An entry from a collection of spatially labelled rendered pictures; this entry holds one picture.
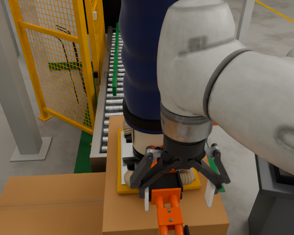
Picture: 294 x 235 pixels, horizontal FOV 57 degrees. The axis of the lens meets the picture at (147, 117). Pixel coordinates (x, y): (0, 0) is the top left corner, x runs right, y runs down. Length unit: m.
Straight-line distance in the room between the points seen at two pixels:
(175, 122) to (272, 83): 0.17
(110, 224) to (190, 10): 0.72
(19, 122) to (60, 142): 0.46
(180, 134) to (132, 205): 0.56
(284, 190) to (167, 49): 1.09
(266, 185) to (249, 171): 1.11
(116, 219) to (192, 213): 0.25
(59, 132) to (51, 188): 1.30
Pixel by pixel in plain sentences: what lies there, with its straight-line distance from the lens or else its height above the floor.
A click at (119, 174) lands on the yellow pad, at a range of 1.01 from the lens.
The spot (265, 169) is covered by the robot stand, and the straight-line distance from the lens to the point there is 1.43.
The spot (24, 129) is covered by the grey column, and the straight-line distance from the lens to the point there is 2.46.
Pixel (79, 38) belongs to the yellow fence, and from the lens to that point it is 2.06.
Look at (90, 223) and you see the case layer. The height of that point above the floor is 0.54.
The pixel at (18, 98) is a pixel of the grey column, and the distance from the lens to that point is 2.29.
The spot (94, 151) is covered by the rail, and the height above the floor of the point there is 0.60.
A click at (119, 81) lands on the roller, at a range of 2.46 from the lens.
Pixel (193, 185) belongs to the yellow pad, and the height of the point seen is 0.97.
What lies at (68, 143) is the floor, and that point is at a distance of 2.66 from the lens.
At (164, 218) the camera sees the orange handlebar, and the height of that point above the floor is 1.10.
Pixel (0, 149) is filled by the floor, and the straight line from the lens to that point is 2.83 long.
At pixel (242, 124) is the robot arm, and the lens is 0.30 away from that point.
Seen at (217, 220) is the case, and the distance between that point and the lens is 0.94.
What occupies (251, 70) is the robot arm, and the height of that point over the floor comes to 1.59.
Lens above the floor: 1.72
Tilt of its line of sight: 37 degrees down
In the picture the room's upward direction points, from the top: straight up
